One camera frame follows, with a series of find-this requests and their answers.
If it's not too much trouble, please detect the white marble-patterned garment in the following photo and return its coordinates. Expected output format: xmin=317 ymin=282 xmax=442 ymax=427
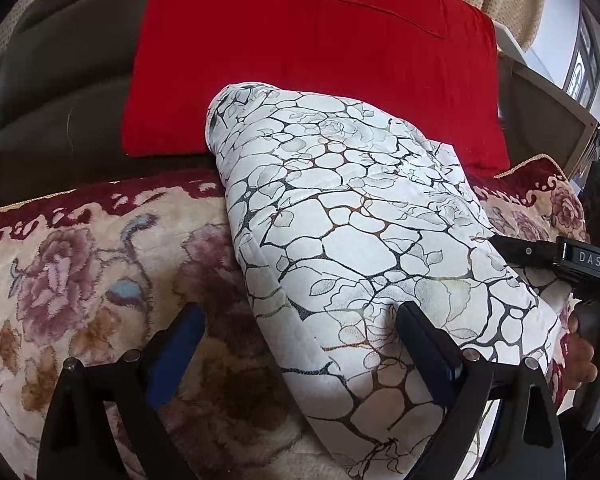
xmin=206 ymin=82 xmax=559 ymax=479

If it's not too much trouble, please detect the right hand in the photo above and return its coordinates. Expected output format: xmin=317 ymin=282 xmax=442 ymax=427
xmin=562 ymin=313 xmax=598 ymax=390

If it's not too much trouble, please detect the floral red beige blanket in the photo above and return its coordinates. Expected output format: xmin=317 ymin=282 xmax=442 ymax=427
xmin=0 ymin=156 xmax=588 ymax=479

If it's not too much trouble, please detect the window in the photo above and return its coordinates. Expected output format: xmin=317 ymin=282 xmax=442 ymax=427
xmin=562 ymin=3 xmax=600 ymax=110

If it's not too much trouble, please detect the red pillow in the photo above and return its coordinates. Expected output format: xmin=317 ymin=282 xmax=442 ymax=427
xmin=121 ymin=0 xmax=509 ymax=176

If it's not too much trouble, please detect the dark leather headboard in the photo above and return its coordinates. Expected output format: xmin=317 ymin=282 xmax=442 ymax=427
xmin=0 ymin=0 xmax=164 ymax=206

